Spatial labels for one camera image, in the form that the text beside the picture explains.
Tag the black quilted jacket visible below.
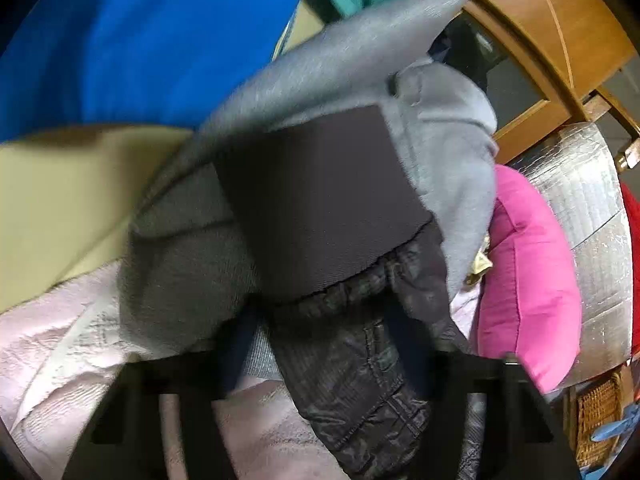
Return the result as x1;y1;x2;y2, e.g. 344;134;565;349
214;106;465;479

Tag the wicker basket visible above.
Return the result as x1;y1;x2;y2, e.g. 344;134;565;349
570;365;634;469

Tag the light blue cloth toy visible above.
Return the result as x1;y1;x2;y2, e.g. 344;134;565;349
590;403;640;442

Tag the magenta pillow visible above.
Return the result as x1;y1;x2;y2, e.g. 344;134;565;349
475;165;582;393

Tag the grey hoodie sweatshirt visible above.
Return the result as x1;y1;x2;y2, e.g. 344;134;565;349
118;0;498;379

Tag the beige yellow cloth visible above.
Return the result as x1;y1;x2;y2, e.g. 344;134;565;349
1;125;192;310

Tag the red pillow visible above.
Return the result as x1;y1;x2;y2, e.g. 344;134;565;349
619;181;640;359

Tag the blue cloth garment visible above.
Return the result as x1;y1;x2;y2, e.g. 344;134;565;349
1;0;299;141

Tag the wooden cabinet door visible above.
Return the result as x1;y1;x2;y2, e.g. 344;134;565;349
449;0;640;166

